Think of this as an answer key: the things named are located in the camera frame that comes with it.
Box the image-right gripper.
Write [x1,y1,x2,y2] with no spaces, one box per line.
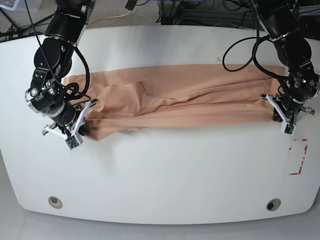
[281,96,304,117]

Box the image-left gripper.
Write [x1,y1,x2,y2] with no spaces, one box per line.
[51,103,90,136]

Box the peach T-shirt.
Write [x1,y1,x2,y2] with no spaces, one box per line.
[62,63,291,141]

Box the black robot arm image-left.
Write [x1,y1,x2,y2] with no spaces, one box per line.
[26,0,96,137]

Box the red tape rectangle marking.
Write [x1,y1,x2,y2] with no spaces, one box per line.
[285,138,308,176]

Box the clear plastic storage box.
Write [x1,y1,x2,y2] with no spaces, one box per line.
[0,0,20,12]

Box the image-left white wrist camera mount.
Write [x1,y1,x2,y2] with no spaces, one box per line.
[42,98,98,150]

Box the image-right white wrist camera mount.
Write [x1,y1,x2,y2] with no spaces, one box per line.
[259,93,315,136]

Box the image-left arm black cable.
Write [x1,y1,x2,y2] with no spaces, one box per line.
[24,0,91,106]

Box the left table cable grommet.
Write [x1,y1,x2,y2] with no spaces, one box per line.
[48,196,63,209]

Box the table cable grommet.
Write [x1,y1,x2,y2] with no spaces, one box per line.
[266,198,282,212]
[48,196,63,209]

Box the right table cable grommet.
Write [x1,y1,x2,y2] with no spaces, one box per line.
[266,198,282,212]

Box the yellow cable on floor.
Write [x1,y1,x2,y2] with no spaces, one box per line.
[87,8,131,28]

